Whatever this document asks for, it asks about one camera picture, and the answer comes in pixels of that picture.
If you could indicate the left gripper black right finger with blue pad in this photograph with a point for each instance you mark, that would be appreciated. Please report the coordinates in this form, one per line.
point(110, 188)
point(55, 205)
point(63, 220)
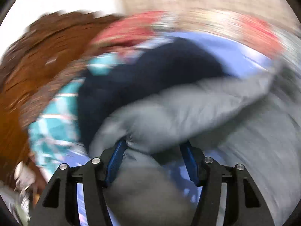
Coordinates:
point(244, 204)

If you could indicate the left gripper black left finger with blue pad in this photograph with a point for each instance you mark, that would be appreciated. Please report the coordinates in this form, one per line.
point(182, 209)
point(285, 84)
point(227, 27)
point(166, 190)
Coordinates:
point(59, 202)

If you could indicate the grey puffer jacket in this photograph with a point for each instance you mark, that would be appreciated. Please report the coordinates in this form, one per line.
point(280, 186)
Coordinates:
point(254, 121)

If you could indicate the teal white wavy pillow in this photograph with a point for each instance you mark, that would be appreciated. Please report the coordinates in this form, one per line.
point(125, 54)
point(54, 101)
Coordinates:
point(55, 135)

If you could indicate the brown floral cloth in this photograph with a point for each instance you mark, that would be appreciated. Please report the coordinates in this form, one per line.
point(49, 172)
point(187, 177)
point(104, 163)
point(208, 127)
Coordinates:
point(37, 102)

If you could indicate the navy knit garment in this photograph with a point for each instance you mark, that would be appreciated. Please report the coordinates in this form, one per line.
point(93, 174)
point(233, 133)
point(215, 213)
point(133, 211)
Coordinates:
point(175, 63)

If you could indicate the blue patterned bedsheet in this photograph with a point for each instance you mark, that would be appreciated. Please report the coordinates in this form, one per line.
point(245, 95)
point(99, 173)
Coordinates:
point(239, 61)

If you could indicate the carved wooden headboard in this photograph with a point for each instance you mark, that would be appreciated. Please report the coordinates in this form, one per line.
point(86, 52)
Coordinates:
point(45, 49)

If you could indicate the red patchwork quilt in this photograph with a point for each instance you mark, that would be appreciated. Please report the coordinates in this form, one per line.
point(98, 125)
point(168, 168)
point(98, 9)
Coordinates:
point(140, 27)

